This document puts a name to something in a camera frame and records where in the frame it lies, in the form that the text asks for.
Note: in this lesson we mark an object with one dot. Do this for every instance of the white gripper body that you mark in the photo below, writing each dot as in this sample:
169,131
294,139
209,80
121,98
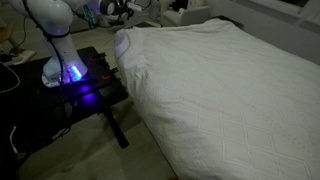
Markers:
127,6

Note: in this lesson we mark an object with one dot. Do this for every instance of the white duvet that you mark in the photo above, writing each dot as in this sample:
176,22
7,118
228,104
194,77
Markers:
223,104

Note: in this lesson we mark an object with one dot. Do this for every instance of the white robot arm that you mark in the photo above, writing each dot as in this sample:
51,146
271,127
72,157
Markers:
54,18

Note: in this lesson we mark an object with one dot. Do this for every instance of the white armchair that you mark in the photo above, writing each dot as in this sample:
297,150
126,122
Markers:
183,12

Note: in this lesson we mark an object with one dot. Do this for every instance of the black table clamp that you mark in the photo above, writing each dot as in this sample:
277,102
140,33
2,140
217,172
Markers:
102,67

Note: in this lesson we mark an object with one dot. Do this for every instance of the black robot table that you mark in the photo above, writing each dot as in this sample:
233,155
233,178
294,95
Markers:
37,113

